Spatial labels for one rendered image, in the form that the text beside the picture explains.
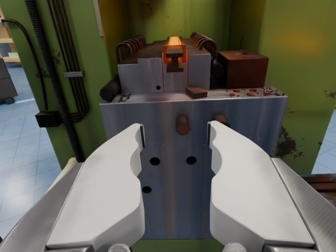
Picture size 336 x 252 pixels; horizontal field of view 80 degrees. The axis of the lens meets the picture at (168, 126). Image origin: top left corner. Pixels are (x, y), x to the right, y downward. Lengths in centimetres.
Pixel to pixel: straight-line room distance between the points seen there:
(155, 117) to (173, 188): 20
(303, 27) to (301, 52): 6
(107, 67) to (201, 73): 29
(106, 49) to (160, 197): 43
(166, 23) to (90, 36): 39
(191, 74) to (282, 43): 29
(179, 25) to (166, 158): 60
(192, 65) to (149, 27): 50
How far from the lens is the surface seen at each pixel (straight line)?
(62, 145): 80
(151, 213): 61
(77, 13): 63
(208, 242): 72
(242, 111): 44
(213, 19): 94
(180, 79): 46
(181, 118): 41
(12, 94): 406
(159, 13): 92
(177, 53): 34
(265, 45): 63
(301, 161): 86
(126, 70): 46
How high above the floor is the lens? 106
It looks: 28 degrees down
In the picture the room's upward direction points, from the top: 3 degrees counter-clockwise
